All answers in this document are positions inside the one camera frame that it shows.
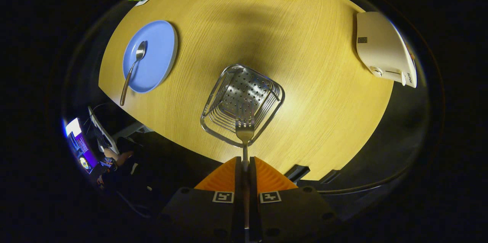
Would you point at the blue round plate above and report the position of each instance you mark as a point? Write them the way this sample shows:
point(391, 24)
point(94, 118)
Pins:
point(156, 56)

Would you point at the lit computer monitor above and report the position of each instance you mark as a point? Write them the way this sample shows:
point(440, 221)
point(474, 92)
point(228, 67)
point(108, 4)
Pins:
point(73, 127)

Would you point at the white toaster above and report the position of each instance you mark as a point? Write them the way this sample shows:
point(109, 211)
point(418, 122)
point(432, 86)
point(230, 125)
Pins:
point(381, 48)

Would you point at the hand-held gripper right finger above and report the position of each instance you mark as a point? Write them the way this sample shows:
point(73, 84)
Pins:
point(253, 186)

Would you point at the dark flat screen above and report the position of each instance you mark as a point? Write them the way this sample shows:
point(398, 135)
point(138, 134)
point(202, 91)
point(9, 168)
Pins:
point(100, 130)

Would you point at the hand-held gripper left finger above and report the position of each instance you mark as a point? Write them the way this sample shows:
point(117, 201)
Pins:
point(238, 186)

